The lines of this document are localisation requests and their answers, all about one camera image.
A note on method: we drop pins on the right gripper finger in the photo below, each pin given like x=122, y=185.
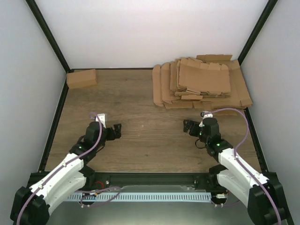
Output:
x=186, y=129
x=190, y=123

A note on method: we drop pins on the stack of flat cardboard boxes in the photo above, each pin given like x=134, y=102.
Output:
x=208, y=82

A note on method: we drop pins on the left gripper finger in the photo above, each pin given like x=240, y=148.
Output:
x=117, y=134
x=117, y=128

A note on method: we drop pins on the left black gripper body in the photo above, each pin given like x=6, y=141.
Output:
x=112, y=136

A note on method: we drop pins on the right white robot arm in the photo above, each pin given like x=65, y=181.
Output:
x=261, y=193

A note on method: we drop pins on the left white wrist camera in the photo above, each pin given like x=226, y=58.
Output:
x=102, y=118

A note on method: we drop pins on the black aluminium frame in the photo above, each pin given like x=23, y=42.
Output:
x=206, y=181

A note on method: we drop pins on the folded brown cardboard box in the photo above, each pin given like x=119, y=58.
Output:
x=82, y=79

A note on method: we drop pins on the light blue slotted cable duct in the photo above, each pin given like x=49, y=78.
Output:
x=144, y=197

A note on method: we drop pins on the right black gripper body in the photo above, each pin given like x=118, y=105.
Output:
x=194, y=132

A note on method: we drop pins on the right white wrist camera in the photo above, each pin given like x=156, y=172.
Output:
x=205, y=114

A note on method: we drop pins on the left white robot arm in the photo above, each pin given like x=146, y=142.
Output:
x=33, y=205

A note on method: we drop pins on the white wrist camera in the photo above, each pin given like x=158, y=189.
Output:
x=102, y=118
x=205, y=114

